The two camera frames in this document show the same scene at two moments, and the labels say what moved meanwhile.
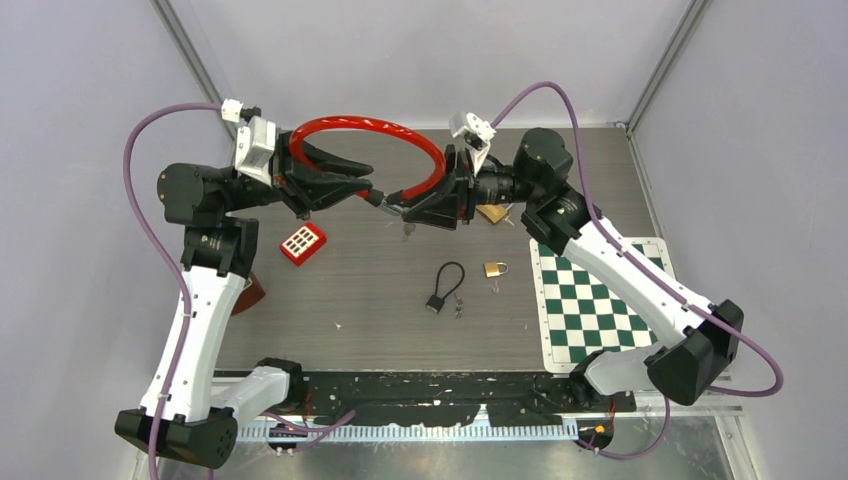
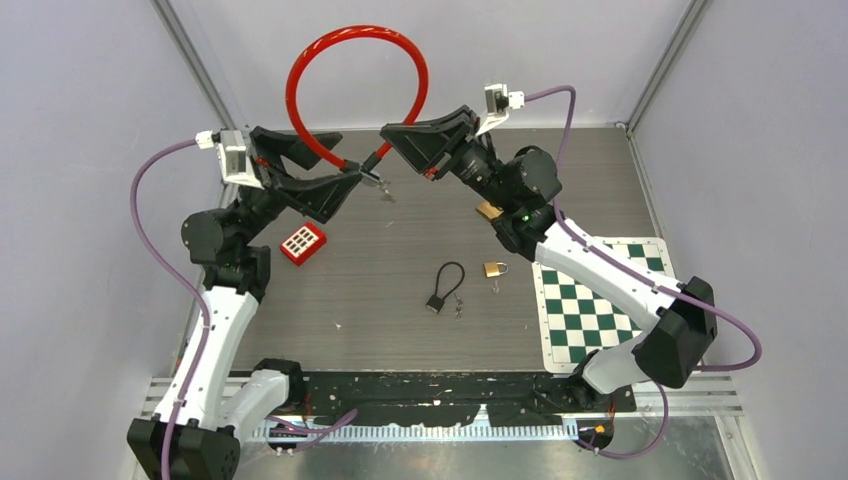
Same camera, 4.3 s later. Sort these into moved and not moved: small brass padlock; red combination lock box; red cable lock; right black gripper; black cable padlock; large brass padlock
Moved: right black gripper; red cable lock
Not moved: large brass padlock; black cable padlock; red combination lock box; small brass padlock
